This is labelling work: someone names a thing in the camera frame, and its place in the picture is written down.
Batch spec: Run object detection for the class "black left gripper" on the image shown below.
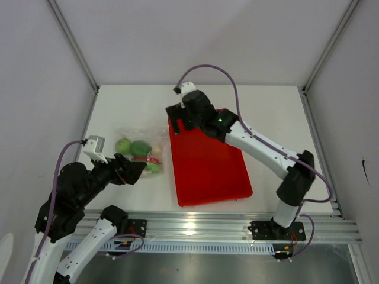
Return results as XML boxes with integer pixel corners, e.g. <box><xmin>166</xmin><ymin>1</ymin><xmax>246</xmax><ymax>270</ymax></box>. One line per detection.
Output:
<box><xmin>77</xmin><ymin>150</ymin><xmax>146</xmax><ymax>206</ymax></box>

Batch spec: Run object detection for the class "green custard apple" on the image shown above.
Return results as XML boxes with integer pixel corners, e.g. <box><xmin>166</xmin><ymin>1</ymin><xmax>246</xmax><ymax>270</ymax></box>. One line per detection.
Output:
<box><xmin>115</xmin><ymin>138</ymin><xmax>131</xmax><ymax>155</ymax></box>

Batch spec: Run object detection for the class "green bell pepper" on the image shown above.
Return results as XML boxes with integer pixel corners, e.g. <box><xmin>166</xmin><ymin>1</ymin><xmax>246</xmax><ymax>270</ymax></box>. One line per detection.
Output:
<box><xmin>130</xmin><ymin>140</ymin><xmax>152</xmax><ymax>157</ymax></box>

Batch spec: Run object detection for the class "light green cucumber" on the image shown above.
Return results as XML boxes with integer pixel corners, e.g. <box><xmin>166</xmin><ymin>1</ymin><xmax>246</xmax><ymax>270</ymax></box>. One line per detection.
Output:
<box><xmin>144</xmin><ymin>162</ymin><xmax>162</xmax><ymax>174</ymax></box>

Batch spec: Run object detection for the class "red chili pepper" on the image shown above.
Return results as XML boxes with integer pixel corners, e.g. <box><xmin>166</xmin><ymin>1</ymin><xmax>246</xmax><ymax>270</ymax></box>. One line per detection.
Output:
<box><xmin>132</xmin><ymin>157</ymin><xmax>161</xmax><ymax>164</ymax></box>

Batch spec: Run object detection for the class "clear dotted zip bag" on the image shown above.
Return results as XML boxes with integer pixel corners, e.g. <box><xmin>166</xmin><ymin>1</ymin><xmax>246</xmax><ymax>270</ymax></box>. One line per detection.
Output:
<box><xmin>114</xmin><ymin>125</ymin><xmax>169</xmax><ymax>177</ymax></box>

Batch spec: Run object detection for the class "white egg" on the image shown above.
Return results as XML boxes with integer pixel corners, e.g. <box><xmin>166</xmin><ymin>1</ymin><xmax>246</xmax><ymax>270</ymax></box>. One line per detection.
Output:
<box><xmin>150</xmin><ymin>145</ymin><xmax>163</xmax><ymax>156</ymax></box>

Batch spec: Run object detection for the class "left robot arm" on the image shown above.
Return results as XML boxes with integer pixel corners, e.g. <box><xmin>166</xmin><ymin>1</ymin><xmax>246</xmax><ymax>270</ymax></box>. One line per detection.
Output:
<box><xmin>23</xmin><ymin>154</ymin><xmax>146</xmax><ymax>283</ymax></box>

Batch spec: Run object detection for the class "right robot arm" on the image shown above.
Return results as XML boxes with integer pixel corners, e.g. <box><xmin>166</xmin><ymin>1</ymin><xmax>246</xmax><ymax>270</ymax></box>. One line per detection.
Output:
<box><xmin>166</xmin><ymin>87</ymin><xmax>315</xmax><ymax>239</ymax></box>

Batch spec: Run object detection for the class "red plastic tray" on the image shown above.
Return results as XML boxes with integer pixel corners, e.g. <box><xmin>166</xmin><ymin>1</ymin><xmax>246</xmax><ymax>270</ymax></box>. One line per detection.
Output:
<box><xmin>168</xmin><ymin>120</ymin><xmax>253</xmax><ymax>207</ymax></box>

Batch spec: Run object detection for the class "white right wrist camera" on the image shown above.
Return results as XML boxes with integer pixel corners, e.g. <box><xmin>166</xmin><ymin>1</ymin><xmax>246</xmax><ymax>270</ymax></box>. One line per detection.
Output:
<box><xmin>173</xmin><ymin>82</ymin><xmax>197</xmax><ymax>108</ymax></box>

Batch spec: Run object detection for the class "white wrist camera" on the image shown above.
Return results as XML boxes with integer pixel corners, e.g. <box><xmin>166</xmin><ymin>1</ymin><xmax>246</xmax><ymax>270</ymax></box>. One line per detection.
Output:
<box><xmin>82</xmin><ymin>135</ymin><xmax>108</xmax><ymax>164</ymax></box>
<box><xmin>173</xmin><ymin>82</ymin><xmax>197</xmax><ymax>108</ymax></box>

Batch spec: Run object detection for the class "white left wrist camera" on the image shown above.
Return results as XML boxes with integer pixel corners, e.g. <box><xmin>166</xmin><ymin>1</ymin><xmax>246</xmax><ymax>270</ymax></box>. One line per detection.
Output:
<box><xmin>82</xmin><ymin>135</ymin><xmax>108</xmax><ymax>164</ymax></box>

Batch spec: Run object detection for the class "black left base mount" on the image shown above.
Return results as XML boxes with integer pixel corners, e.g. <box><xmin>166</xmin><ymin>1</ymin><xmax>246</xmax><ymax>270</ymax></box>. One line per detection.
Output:
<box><xmin>126</xmin><ymin>219</ymin><xmax>147</xmax><ymax>237</ymax></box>

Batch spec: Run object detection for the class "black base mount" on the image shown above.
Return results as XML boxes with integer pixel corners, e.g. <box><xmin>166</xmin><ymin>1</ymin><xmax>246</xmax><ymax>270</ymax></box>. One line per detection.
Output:
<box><xmin>247</xmin><ymin>220</ymin><xmax>306</xmax><ymax>241</ymax></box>
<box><xmin>126</xmin><ymin>219</ymin><xmax>147</xmax><ymax>237</ymax></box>

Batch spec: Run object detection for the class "white slotted cable duct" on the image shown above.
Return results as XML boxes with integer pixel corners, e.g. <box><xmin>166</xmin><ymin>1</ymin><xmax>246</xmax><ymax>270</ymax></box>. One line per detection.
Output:
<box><xmin>99</xmin><ymin>240</ymin><xmax>275</xmax><ymax>256</ymax></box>

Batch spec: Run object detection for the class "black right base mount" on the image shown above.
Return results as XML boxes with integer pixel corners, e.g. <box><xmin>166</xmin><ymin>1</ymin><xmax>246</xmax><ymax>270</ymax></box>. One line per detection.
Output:
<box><xmin>247</xmin><ymin>220</ymin><xmax>306</xmax><ymax>241</ymax></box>

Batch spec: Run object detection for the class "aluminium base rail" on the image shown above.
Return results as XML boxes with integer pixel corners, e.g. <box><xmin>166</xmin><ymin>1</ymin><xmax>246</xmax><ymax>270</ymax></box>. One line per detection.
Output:
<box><xmin>37</xmin><ymin>210</ymin><xmax>362</xmax><ymax>246</ymax></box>

